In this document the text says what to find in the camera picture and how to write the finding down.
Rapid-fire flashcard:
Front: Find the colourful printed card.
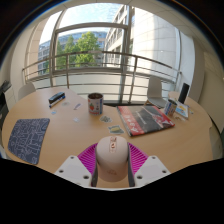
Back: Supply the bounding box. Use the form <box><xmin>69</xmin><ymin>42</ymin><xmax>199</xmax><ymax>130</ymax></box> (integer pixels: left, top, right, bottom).
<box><xmin>174</xmin><ymin>101</ymin><xmax>190</xmax><ymax>120</ymax></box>

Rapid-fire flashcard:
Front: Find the small printed paper cup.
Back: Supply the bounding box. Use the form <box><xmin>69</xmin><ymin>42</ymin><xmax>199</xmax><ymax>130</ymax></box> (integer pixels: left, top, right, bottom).
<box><xmin>163</xmin><ymin>98</ymin><xmax>178</xmax><ymax>118</ymax></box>

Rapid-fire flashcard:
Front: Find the strawberry print mug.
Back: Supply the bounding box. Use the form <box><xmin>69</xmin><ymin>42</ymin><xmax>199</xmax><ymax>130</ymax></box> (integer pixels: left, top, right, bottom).
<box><xmin>87</xmin><ymin>92</ymin><xmax>104</xmax><ymax>116</ymax></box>

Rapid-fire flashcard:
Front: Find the black standing phone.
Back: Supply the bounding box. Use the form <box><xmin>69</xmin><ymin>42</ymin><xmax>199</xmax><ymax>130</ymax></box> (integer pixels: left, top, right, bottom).
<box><xmin>177</xmin><ymin>82</ymin><xmax>191</xmax><ymax>104</ymax></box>

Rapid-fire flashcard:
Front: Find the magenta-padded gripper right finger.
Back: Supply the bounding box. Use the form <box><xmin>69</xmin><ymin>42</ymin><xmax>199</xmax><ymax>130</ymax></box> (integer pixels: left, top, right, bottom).
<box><xmin>127</xmin><ymin>142</ymin><xmax>172</xmax><ymax>188</ymax></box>

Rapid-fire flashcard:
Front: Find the black whiteboard eraser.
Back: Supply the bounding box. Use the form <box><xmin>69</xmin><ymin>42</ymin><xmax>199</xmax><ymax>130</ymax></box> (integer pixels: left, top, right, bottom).
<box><xmin>48</xmin><ymin>92</ymin><xmax>66</xmax><ymax>105</ymax></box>

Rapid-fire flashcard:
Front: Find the red and black magazine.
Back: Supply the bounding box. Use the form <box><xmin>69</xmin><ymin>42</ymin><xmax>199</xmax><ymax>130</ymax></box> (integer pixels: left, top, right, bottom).
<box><xmin>116</xmin><ymin>104</ymin><xmax>176</xmax><ymax>138</ymax></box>

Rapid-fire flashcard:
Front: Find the blue marker pen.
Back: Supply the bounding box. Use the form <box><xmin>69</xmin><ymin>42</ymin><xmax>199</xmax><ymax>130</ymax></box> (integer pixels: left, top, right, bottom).
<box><xmin>48</xmin><ymin>98</ymin><xmax>66</xmax><ymax>109</ymax></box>

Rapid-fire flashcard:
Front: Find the dark blue patterned mouse pad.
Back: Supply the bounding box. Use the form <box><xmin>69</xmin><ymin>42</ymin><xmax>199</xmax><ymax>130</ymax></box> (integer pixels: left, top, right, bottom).
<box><xmin>7</xmin><ymin>117</ymin><xmax>51</xmax><ymax>166</ymax></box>

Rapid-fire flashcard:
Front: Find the metal balcony railing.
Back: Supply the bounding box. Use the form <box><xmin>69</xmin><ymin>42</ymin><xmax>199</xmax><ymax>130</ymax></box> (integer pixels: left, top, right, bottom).
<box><xmin>21</xmin><ymin>50</ymin><xmax>183</xmax><ymax>104</ymax></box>

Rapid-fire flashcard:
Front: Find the pale pink computer mouse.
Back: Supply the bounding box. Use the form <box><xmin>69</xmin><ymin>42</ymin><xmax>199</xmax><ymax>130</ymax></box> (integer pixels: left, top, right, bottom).
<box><xmin>94</xmin><ymin>135</ymin><xmax>130</xmax><ymax>183</ymax></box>

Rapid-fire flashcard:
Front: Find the white chair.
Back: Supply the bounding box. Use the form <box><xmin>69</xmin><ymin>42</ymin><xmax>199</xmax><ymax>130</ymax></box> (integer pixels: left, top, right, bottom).
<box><xmin>145</xmin><ymin>76</ymin><xmax>168</xmax><ymax>108</ymax></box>
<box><xmin>17</xmin><ymin>82</ymin><xmax>37</xmax><ymax>101</ymax></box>

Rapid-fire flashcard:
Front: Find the yellow and blue sticker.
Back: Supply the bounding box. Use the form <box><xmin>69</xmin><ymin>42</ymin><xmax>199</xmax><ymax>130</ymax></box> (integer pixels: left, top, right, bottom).
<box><xmin>107</xmin><ymin>124</ymin><xmax>125</xmax><ymax>135</ymax></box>

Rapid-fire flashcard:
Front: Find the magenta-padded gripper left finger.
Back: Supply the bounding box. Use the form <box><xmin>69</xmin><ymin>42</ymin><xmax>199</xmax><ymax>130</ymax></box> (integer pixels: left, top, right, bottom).
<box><xmin>54</xmin><ymin>142</ymin><xmax>99</xmax><ymax>188</ymax></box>

